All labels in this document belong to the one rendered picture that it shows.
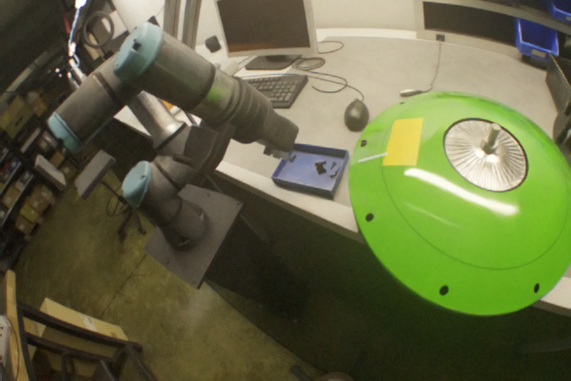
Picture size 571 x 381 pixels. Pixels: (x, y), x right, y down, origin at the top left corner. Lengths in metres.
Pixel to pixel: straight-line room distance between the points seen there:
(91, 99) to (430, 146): 0.38
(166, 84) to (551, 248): 0.39
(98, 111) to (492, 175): 0.42
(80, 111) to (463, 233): 0.40
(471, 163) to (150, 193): 0.50
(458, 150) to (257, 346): 1.30
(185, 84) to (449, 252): 0.28
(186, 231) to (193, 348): 1.13
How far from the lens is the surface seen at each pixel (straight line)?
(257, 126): 0.30
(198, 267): 0.56
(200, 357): 1.57
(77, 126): 0.32
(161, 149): 0.51
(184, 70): 0.24
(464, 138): 0.28
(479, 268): 0.22
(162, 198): 0.51
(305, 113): 0.63
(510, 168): 0.27
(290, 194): 0.46
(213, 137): 0.27
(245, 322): 1.42
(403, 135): 0.28
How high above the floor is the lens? 1.27
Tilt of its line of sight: 45 degrees down
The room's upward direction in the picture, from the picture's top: 25 degrees counter-clockwise
